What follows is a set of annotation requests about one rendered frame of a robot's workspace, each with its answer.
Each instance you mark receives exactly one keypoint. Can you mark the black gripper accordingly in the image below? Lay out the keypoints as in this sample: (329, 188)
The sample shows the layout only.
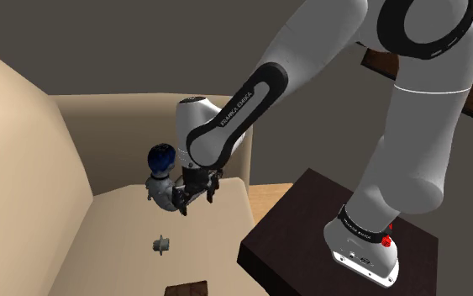
(197, 180)

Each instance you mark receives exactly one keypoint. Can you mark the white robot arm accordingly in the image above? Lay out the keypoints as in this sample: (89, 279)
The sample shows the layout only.
(420, 135)

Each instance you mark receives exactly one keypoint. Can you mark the blue-haired grey figure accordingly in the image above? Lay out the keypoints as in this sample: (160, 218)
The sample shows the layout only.
(161, 158)

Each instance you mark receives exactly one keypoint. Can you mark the small grey spool-shaped object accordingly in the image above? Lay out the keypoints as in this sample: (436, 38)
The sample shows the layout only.
(161, 245)

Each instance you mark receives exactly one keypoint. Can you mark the brown flat box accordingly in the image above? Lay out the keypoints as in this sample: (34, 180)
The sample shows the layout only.
(187, 289)

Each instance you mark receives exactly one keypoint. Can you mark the dark robot stand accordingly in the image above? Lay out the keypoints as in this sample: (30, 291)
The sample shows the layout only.
(297, 229)

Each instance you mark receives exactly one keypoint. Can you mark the beige sofa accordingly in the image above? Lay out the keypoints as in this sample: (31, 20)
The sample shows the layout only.
(23, 172)

